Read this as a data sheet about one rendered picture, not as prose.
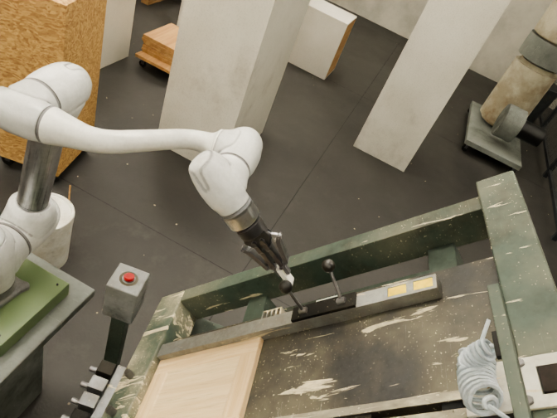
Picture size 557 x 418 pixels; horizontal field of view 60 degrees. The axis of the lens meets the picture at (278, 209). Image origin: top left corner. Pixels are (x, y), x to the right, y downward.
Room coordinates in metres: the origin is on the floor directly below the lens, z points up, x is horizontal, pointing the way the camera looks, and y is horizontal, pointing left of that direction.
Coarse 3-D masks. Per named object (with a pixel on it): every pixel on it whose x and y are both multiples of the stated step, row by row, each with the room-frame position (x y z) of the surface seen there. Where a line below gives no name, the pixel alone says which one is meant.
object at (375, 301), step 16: (384, 288) 0.97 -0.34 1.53; (432, 288) 0.93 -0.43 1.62; (368, 304) 0.92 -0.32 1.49; (384, 304) 0.93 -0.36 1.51; (400, 304) 0.93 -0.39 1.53; (256, 320) 0.95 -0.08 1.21; (272, 320) 0.94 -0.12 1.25; (288, 320) 0.92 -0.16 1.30; (304, 320) 0.91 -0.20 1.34; (320, 320) 0.92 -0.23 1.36; (336, 320) 0.92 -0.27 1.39; (208, 336) 0.93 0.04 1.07; (224, 336) 0.92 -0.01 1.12; (240, 336) 0.90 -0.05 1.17; (256, 336) 0.91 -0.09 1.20; (272, 336) 0.91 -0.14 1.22; (160, 352) 0.90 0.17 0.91; (176, 352) 0.89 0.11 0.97
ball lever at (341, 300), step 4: (324, 260) 0.99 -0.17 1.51; (328, 260) 0.99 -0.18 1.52; (332, 260) 1.00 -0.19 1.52; (324, 264) 0.98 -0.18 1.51; (328, 264) 0.98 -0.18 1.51; (332, 264) 0.99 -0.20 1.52; (324, 268) 0.97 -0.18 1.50; (328, 268) 0.97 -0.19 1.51; (332, 268) 0.98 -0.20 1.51; (328, 272) 0.97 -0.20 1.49; (332, 272) 0.98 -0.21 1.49; (332, 276) 0.97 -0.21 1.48; (332, 280) 0.97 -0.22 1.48; (336, 284) 0.96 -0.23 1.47; (336, 288) 0.96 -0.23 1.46; (340, 292) 0.96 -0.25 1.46; (340, 296) 0.95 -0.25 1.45; (336, 300) 0.94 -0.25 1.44; (340, 300) 0.94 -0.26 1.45; (344, 300) 0.94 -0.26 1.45
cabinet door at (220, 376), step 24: (168, 360) 0.88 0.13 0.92; (192, 360) 0.86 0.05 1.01; (216, 360) 0.85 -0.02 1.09; (240, 360) 0.83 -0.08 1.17; (168, 384) 0.79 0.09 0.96; (192, 384) 0.77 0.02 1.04; (216, 384) 0.76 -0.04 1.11; (240, 384) 0.75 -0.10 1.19; (144, 408) 0.71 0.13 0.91; (168, 408) 0.70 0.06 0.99; (192, 408) 0.69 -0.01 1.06; (216, 408) 0.68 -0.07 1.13; (240, 408) 0.67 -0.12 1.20
